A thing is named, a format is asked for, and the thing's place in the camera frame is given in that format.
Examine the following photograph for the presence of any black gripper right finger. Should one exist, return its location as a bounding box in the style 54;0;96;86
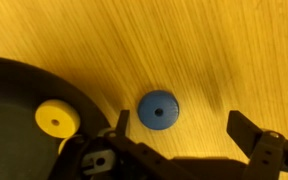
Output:
226;110;263;157

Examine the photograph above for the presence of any black bowl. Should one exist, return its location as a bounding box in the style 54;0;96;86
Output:
0;58;109;180

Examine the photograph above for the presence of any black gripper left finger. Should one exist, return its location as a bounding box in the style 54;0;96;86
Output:
116;110;130;135

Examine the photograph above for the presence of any yellow disc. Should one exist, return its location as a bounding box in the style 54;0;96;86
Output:
58;128;114;155
35;99;81;138

